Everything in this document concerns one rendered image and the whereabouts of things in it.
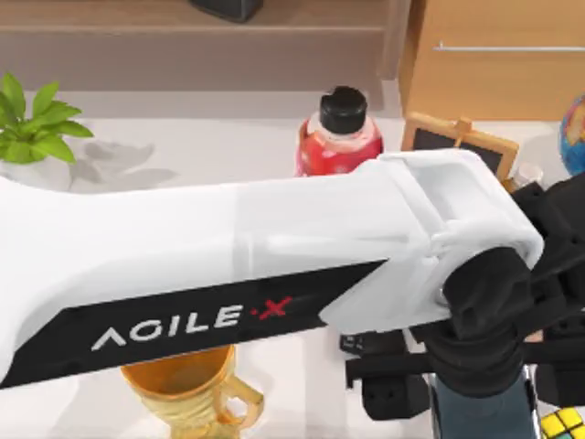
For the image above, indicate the dark grey cylindrical cup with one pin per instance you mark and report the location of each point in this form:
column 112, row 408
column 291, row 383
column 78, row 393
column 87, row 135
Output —
column 480, row 418

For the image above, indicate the colourful puzzle cube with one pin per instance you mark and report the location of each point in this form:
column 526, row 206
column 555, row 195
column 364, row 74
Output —
column 564, row 425

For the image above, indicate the small black labelled box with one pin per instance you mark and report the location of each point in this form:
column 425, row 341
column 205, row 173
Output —
column 353, row 343

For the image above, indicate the gold trophy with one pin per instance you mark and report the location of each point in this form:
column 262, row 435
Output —
column 183, row 393

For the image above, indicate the wooden framed blackboard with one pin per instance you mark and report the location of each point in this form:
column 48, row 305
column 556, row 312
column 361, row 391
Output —
column 439, row 139

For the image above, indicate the colourful globe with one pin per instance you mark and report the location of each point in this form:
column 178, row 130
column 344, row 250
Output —
column 575, row 137

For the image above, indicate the red bottle with black cap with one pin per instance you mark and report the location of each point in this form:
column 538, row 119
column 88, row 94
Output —
column 340, row 142

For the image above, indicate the wooden cupboard door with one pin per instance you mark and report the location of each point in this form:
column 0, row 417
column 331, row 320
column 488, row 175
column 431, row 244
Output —
column 503, row 87

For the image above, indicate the wooden cupboard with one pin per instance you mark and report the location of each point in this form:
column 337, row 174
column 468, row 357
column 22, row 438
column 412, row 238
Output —
column 493, row 82

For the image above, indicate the wooden open shelf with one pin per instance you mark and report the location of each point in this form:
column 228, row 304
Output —
column 183, row 50

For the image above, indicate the black object on shelf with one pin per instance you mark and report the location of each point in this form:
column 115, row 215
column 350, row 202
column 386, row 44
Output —
column 226, row 9

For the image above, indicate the green plant in white pot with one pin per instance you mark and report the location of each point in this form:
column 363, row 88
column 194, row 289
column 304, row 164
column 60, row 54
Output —
column 32, row 123

